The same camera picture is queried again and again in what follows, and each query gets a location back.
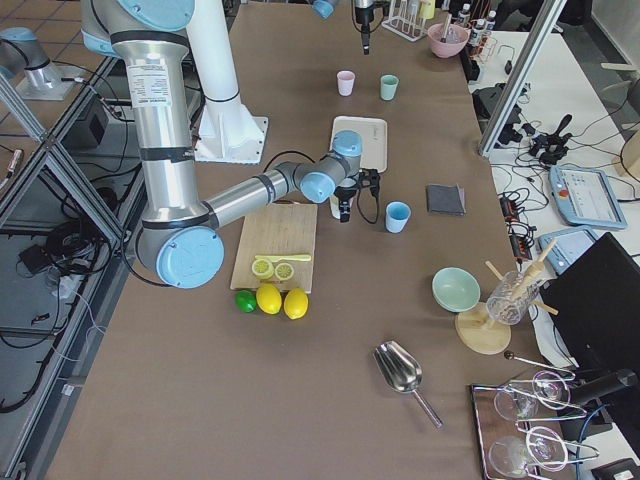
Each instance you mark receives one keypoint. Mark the pink cup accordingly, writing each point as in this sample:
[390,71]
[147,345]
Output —
[345,82]

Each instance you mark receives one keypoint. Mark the whole lemon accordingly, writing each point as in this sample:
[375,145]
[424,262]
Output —
[269,299]
[296,304]

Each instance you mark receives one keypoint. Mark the mint green cup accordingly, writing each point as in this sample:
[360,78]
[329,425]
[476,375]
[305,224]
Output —
[388,86]

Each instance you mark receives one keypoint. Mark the green bowl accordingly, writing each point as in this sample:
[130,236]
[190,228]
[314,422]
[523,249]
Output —
[455,289]

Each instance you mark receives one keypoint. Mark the black monitor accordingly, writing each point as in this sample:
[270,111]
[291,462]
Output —
[597,299]

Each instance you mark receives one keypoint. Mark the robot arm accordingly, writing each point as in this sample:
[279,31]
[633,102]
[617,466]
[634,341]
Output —
[325,8]
[187,107]

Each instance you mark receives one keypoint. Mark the metal wine glass rack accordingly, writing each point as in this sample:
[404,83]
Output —
[518,425]

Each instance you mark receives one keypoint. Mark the clear glass cup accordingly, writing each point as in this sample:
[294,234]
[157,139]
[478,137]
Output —
[510,300]

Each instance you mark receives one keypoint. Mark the yellow plastic knife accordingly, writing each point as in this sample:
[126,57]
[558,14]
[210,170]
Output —
[281,258]

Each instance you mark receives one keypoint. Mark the beige rabbit tray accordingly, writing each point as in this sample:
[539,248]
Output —
[373,133]

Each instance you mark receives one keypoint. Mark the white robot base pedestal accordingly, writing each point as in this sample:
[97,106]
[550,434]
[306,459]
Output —
[228,132]

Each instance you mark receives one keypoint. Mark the whole lemon upper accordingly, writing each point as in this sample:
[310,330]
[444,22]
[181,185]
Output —
[269,299]

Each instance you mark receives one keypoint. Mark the cream yellow cup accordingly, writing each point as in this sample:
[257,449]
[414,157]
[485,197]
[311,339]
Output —
[334,207]

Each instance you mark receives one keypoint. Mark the light blue cup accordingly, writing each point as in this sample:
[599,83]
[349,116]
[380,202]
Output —
[397,215]

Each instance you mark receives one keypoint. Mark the pink bowl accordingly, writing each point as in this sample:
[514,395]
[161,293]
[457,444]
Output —
[456,39]

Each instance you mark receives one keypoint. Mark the green lime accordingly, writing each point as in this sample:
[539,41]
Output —
[246,301]

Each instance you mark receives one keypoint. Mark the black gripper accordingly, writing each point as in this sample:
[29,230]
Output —
[364,16]
[344,194]

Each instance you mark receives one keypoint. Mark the whole lemon lower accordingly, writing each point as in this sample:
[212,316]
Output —
[296,304]

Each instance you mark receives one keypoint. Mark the aluminium frame post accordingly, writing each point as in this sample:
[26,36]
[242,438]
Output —
[542,27]

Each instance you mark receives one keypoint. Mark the metal ice scoop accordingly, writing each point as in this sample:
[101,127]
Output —
[403,374]

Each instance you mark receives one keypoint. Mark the teach pendant tablet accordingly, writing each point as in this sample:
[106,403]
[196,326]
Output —
[585,197]

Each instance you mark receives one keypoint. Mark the lemon half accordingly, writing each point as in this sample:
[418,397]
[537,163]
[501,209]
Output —
[262,269]
[284,271]

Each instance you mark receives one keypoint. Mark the yellow cup on rack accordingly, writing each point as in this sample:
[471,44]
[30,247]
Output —
[427,9]

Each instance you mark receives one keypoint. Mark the lemon half lower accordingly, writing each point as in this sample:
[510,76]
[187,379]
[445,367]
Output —
[284,271]

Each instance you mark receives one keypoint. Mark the grey folded cloth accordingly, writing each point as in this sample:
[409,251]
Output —
[447,200]

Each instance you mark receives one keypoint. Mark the lemon half upper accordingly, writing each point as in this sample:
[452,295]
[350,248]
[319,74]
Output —
[262,269]

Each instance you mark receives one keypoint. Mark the wooden cutting board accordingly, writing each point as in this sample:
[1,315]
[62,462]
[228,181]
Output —
[278,229]

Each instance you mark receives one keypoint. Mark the white wire drying rack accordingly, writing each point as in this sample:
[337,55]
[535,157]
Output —
[403,19]

